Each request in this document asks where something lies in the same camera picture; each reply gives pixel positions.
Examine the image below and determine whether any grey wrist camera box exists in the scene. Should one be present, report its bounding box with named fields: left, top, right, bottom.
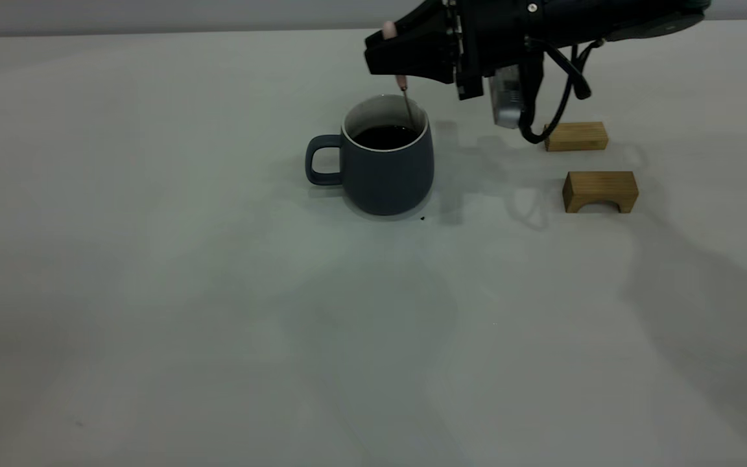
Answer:
left=488, top=64, right=525, bottom=130

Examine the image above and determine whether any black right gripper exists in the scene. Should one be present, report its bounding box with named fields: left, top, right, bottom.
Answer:
left=364, top=0, right=544, bottom=102

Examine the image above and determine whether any dark grey ceramic mug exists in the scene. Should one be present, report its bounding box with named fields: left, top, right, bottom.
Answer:
left=305, top=95, right=435, bottom=217

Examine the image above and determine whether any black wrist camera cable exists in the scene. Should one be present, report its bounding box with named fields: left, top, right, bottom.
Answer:
left=517, top=38, right=604, bottom=145

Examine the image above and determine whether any rectangular wooden block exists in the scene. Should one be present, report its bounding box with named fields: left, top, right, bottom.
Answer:
left=544, top=121, right=610, bottom=153

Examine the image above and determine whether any arched wooden block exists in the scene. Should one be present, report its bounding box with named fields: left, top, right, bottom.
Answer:
left=562, top=170, right=640, bottom=215

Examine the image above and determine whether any pink-handled metal spoon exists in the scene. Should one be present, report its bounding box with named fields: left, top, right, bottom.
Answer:
left=382, top=20, right=417, bottom=130

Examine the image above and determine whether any dark coffee liquid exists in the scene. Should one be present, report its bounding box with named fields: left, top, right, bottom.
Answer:
left=351, top=125, right=420, bottom=150

